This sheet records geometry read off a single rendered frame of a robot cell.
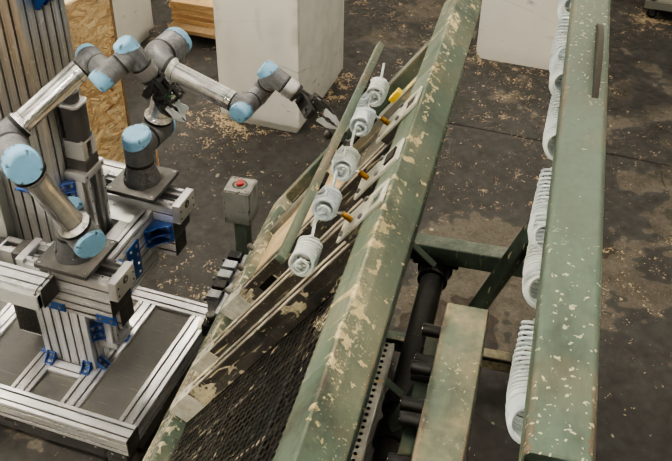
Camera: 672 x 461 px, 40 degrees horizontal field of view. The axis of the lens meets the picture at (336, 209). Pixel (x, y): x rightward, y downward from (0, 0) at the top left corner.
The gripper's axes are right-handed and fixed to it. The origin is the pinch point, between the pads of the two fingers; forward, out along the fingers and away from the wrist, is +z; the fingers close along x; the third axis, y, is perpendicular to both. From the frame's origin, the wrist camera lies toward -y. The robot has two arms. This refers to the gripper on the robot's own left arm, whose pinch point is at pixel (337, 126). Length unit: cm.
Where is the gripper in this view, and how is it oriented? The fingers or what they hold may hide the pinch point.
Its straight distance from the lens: 340.6
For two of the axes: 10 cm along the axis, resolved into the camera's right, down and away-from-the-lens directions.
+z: 7.8, 5.9, 2.0
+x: -6.2, 7.2, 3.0
